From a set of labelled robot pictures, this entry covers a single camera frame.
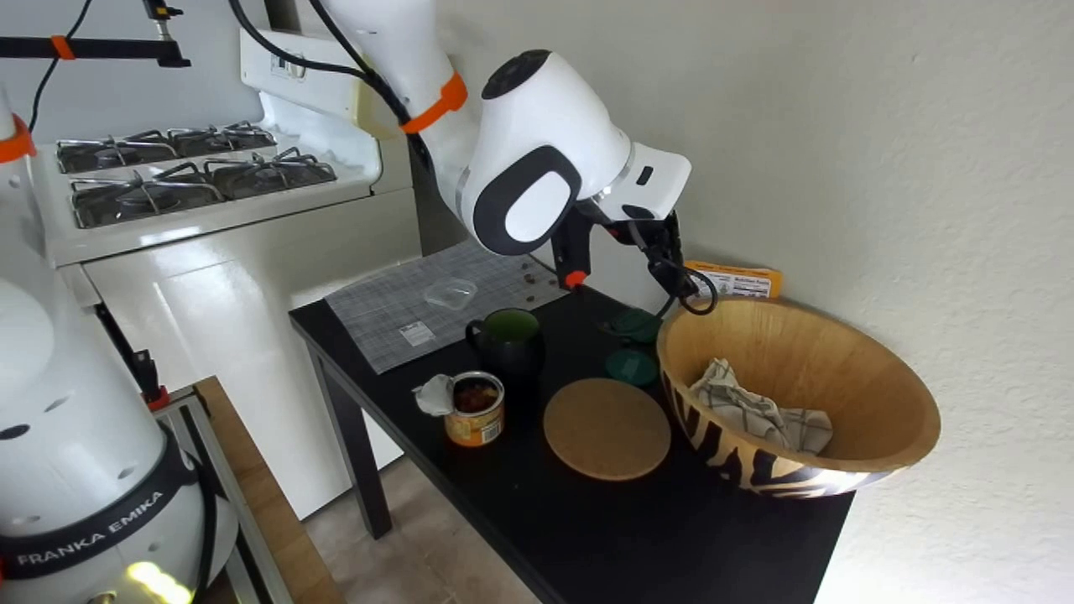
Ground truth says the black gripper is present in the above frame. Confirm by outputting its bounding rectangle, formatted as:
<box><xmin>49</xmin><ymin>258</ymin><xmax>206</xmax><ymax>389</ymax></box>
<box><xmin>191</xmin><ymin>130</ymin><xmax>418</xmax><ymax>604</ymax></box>
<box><xmin>601</xmin><ymin>198</ymin><xmax>720</xmax><ymax>319</ymax></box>

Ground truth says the orange packet with white label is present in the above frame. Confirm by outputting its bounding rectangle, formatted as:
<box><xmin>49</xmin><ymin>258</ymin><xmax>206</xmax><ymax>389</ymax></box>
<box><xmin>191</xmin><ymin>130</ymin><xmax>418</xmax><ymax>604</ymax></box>
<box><xmin>682</xmin><ymin>258</ymin><xmax>788</xmax><ymax>305</ymax></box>

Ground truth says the small green bowl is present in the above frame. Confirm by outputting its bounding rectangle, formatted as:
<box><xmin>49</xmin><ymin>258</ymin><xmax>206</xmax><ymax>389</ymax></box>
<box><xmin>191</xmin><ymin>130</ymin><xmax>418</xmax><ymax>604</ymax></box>
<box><xmin>601</xmin><ymin>345</ymin><xmax>661</xmax><ymax>394</ymax></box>
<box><xmin>601</xmin><ymin>309</ymin><xmax>666</xmax><ymax>349</ymax></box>

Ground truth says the crumpled grey paper packet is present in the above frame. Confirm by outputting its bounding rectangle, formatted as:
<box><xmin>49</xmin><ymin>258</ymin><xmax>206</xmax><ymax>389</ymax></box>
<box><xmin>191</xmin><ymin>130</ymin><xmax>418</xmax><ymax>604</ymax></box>
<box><xmin>685</xmin><ymin>357</ymin><xmax>838</xmax><ymax>457</ymax></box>

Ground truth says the wooden bowl with zebra pattern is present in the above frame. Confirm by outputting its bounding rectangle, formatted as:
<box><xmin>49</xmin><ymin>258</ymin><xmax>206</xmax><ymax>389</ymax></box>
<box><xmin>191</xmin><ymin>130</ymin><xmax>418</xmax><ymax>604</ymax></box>
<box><xmin>653</xmin><ymin>296</ymin><xmax>944</xmax><ymax>504</ymax></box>

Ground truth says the round cork coaster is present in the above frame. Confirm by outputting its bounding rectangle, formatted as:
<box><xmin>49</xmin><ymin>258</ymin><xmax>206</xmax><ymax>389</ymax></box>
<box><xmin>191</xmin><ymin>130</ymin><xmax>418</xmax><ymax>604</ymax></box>
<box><xmin>540</xmin><ymin>375</ymin><xmax>675</xmax><ymax>488</ymax></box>

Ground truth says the dark green mug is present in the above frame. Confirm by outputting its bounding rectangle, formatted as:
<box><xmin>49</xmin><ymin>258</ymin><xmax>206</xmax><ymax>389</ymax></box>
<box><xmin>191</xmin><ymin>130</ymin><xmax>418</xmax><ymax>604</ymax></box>
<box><xmin>463</xmin><ymin>305</ymin><xmax>548</xmax><ymax>389</ymax></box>

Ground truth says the open tin can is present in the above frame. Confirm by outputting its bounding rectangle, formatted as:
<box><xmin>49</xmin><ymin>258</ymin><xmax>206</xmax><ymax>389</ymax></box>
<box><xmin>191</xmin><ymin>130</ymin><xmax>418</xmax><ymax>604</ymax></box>
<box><xmin>409</xmin><ymin>370</ymin><xmax>510</xmax><ymax>453</ymax></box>

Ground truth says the black table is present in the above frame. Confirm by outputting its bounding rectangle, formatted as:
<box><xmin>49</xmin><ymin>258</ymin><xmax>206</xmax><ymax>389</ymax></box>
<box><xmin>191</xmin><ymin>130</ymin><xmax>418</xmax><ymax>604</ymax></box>
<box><xmin>286</xmin><ymin>281</ymin><xmax>860</xmax><ymax>604</ymax></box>

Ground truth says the grey woven placemat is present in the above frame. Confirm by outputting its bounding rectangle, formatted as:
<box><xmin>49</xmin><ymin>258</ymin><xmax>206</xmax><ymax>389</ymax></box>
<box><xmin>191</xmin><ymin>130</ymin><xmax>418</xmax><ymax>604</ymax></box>
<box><xmin>322</xmin><ymin>235</ymin><xmax>573</xmax><ymax>375</ymax></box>

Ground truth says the white gas stove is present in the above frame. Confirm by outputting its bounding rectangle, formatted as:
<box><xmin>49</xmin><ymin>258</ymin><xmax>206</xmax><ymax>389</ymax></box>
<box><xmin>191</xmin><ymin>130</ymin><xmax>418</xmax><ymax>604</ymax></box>
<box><xmin>29</xmin><ymin>27</ymin><xmax>426</xmax><ymax>523</ymax></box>

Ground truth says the black stove grate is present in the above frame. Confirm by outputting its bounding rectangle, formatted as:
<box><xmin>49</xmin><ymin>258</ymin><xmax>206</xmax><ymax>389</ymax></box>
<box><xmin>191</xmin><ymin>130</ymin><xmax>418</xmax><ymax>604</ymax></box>
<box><xmin>54</xmin><ymin>120</ymin><xmax>277</xmax><ymax>177</ymax></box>
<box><xmin>66</xmin><ymin>148</ymin><xmax>338</xmax><ymax>233</ymax></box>

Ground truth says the black rod with red clamp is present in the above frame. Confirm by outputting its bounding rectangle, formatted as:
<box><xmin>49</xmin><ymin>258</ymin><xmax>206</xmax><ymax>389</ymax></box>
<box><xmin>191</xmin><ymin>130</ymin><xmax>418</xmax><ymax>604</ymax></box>
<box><xmin>94</xmin><ymin>300</ymin><xmax>177</xmax><ymax>414</ymax></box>

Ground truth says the thin black hanging cable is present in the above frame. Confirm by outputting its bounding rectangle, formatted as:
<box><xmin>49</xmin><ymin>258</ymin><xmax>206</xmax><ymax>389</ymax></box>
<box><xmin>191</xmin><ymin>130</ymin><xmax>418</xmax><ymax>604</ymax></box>
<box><xmin>23</xmin><ymin>0</ymin><xmax>97</xmax><ymax>138</ymax></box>

